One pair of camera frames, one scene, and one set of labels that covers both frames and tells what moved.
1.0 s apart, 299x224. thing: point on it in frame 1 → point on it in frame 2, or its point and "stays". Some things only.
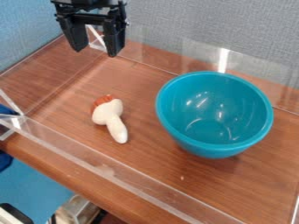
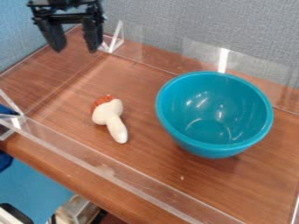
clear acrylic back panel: [259, 52] stays
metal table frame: [77, 211] stays
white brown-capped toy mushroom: [107, 114] stays
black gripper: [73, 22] → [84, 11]
